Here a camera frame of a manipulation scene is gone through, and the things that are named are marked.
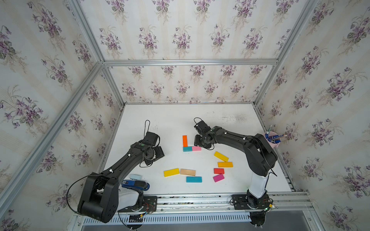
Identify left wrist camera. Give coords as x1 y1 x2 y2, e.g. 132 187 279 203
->
142 131 161 147

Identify red wooden block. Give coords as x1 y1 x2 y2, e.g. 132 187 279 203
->
214 168 225 175

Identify light blue eraser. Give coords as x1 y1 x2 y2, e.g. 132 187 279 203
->
129 174 142 181

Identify natural wood block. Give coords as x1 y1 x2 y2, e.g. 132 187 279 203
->
180 168 196 177

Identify blue pens in cup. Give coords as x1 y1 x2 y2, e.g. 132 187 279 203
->
265 126 286 144

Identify small teal wooden block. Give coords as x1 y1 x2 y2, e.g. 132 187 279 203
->
183 147 193 152

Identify amber yellow wooden block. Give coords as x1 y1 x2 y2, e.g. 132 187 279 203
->
217 162 233 168

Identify orange wooden block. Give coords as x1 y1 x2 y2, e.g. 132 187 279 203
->
182 135 188 147

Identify pink wooden block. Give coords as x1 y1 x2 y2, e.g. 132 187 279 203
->
192 146 201 152

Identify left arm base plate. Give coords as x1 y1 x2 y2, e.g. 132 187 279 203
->
117 196 158 213

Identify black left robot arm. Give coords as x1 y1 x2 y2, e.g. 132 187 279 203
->
78 142 164 223

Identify magenta wooden block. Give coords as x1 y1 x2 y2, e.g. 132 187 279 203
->
213 174 225 182

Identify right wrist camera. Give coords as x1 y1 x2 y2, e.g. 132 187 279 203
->
194 120 211 136

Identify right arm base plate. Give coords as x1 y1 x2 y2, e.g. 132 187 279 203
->
230 193 273 210

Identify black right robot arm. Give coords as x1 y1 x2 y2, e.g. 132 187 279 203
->
194 123 278 199

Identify long teal wooden block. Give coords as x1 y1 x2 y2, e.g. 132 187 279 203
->
186 176 202 183

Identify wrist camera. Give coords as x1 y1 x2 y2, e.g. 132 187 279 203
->
194 120 211 136
142 131 161 147

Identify aluminium mounting rail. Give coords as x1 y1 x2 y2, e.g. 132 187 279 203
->
69 190 314 224

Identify pink pen cup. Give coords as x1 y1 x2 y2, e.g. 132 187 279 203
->
265 131 281 148

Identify blue stapler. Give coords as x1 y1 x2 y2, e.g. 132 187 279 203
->
121 180 150 191

